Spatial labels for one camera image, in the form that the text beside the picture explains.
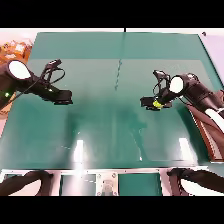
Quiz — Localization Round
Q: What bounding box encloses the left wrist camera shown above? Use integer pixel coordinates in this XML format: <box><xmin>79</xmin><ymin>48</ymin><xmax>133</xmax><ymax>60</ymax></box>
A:
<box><xmin>42</xmin><ymin>58</ymin><xmax>67</xmax><ymax>85</ymax></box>

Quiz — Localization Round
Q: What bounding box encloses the brown cardboard box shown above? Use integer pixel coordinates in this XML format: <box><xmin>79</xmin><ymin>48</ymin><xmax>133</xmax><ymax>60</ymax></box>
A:
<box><xmin>0</xmin><ymin>39</ymin><xmax>34</xmax><ymax>64</ymax></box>

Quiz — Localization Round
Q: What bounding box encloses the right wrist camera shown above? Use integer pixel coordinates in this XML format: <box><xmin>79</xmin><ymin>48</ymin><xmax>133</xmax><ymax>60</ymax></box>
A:
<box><xmin>152</xmin><ymin>69</ymin><xmax>172</xmax><ymax>97</ymax></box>

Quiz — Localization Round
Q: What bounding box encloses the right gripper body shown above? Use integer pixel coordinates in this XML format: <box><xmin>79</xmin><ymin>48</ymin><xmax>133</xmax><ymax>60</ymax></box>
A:
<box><xmin>139</xmin><ymin>95</ymin><xmax>173</xmax><ymax>111</ymax></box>

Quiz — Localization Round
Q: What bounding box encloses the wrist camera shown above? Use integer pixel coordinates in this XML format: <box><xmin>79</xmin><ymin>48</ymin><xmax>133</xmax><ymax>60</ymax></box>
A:
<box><xmin>42</xmin><ymin>58</ymin><xmax>67</xmax><ymax>85</ymax></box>
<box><xmin>152</xmin><ymin>69</ymin><xmax>172</xmax><ymax>97</ymax></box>

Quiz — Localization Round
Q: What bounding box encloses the silver frame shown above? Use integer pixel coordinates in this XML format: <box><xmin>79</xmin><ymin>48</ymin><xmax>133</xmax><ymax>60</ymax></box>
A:
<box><xmin>0</xmin><ymin>166</ymin><xmax>214</xmax><ymax>197</ymax></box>

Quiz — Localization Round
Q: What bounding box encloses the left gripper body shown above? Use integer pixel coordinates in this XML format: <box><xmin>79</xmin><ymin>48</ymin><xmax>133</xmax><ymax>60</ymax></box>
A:
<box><xmin>41</xmin><ymin>87</ymin><xmax>74</xmax><ymax>106</ymax></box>

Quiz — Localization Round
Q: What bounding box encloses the white garment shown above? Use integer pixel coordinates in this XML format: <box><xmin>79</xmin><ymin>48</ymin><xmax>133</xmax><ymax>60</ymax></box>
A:
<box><xmin>207</xmin><ymin>124</ymin><xmax>224</xmax><ymax>158</ymax></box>

